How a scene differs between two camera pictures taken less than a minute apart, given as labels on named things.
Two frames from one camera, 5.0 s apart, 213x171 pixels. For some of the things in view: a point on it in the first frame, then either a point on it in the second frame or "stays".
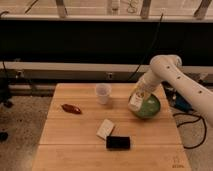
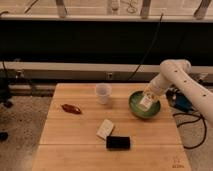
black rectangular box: x=118 y=142 stays
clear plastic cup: x=103 y=91 stays
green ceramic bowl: x=151 y=107 stays
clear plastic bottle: x=135 y=100 to x=148 y=98
